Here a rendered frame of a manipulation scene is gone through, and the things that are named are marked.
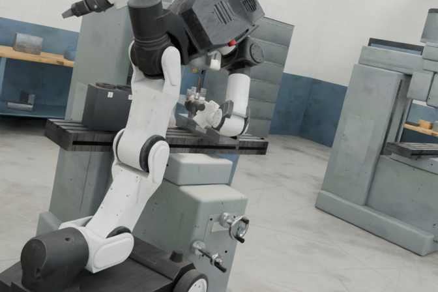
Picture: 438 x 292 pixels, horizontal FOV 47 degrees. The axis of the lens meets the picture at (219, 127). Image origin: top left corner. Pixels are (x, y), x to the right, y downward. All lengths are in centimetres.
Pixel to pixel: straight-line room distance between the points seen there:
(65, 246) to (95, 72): 146
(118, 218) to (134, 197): 9
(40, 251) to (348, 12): 887
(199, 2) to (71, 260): 96
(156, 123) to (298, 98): 829
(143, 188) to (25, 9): 497
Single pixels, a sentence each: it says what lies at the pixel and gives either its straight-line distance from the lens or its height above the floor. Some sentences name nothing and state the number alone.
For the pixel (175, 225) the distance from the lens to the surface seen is 241.
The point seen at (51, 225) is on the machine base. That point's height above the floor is 19.
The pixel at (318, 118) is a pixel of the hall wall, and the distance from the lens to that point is 1004.
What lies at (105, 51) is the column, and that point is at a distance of 287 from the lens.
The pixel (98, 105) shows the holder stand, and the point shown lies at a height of 108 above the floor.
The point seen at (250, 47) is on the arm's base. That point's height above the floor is 146.
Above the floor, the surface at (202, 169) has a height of 85.
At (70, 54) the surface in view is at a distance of 619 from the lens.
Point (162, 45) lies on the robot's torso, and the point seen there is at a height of 140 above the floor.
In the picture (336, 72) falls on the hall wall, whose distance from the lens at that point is 992.
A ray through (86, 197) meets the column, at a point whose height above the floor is 45.
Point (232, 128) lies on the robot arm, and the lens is 197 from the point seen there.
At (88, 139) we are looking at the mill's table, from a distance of 220.
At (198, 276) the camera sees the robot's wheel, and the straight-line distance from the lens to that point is 196.
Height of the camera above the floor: 145
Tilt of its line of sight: 9 degrees down
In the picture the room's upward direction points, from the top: 13 degrees clockwise
